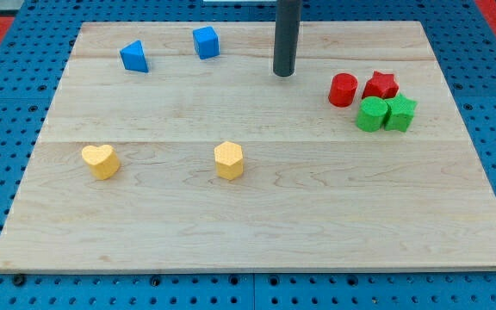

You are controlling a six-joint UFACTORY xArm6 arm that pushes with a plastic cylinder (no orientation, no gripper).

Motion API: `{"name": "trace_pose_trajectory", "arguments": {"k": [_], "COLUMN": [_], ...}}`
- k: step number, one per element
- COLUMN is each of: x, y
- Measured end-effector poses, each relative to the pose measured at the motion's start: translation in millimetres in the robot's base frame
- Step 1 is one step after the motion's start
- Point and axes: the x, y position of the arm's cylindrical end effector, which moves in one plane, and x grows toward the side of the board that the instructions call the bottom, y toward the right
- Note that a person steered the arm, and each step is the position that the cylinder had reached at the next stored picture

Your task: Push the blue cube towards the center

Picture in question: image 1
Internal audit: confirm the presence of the blue cube block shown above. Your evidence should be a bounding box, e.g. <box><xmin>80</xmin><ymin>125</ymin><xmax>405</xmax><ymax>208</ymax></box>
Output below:
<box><xmin>192</xmin><ymin>26</ymin><xmax>220</xmax><ymax>59</ymax></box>

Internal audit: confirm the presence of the yellow hexagon block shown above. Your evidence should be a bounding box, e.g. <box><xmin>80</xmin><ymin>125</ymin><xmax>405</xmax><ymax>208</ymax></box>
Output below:
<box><xmin>214</xmin><ymin>141</ymin><xmax>244</xmax><ymax>180</ymax></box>

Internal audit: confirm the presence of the light wooden board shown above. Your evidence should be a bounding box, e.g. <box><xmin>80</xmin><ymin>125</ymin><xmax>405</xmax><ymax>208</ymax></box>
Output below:
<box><xmin>0</xmin><ymin>22</ymin><xmax>496</xmax><ymax>275</ymax></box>

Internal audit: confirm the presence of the red cylinder block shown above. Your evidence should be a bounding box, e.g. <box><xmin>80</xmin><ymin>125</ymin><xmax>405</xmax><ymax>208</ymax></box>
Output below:
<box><xmin>328</xmin><ymin>73</ymin><xmax>358</xmax><ymax>108</ymax></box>

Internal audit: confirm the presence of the green cylinder block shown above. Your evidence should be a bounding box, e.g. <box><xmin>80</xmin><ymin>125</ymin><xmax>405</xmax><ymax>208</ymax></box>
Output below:
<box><xmin>356</xmin><ymin>96</ymin><xmax>388</xmax><ymax>132</ymax></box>

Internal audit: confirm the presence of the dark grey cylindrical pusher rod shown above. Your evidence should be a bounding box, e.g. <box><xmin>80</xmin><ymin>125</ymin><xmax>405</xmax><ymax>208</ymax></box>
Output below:
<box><xmin>273</xmin><ymin>0</ymin><xmax>302</xmax><ymax>77</ymax></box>

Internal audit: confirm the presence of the yellow heart block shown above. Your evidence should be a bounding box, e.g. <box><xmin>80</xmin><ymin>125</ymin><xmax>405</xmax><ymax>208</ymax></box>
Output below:
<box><xmin>81</xmin><ymin>145</ymin><xmax>121</xmax><ymax>180</ymax></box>

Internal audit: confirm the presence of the blue triangular prism block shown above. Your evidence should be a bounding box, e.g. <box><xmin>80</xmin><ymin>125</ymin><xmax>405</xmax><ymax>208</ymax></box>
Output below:
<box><xmin>120</xmin><ymin>40</ymin><xmax>149</xmax><ymax>73</ymax></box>

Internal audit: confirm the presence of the red star block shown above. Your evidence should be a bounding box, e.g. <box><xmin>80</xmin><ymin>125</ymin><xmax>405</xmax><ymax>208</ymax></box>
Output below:
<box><xmin>362</xmin><ymin>71</ymin><xmax>400</xmax><ymax>99</ymax></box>

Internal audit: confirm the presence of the green star block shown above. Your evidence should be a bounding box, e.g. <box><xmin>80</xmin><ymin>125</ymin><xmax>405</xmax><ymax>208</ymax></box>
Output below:
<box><xmin>384</xmin><ymin>93</ymin><xmax>418</xmax><ymax>132</ymax></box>

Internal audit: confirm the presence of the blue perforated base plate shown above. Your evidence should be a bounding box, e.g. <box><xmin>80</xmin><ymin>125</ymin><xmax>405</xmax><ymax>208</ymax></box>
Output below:
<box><xmin>0</xmin><ymin>1</ymin><xmax>496</xmax><ymax>309</ymax></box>

